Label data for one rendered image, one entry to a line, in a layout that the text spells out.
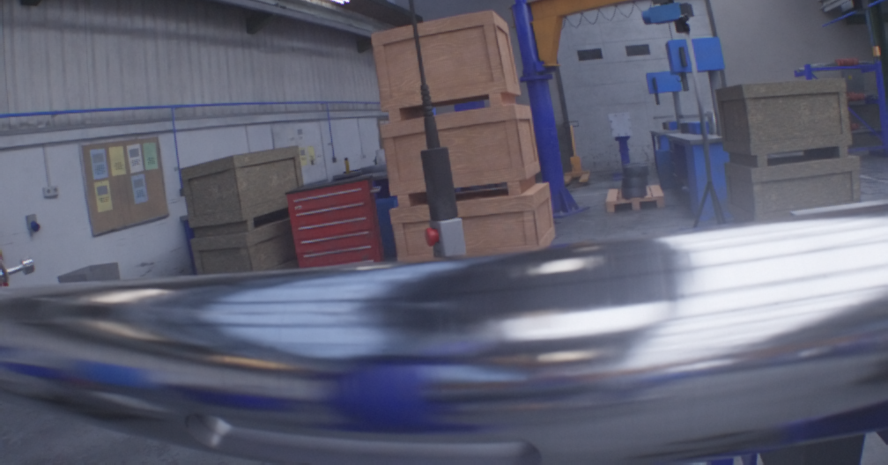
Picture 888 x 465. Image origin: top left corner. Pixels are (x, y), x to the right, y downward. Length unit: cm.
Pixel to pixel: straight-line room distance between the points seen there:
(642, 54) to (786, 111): 917
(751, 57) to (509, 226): 1059
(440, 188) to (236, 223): 400
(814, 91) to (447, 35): 301
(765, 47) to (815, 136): 949
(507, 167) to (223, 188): 232
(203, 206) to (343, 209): 130
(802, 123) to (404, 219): 333
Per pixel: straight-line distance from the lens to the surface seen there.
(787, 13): 1448
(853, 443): 60
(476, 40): 431
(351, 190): 472
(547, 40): 750
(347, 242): 479
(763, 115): 448
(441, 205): 94
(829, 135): 479
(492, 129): 421
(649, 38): 1356
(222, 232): 500
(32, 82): 559
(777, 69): 1413
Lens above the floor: 115
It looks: 8 degrees down
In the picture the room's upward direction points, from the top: 9 degrees counter-clockwise
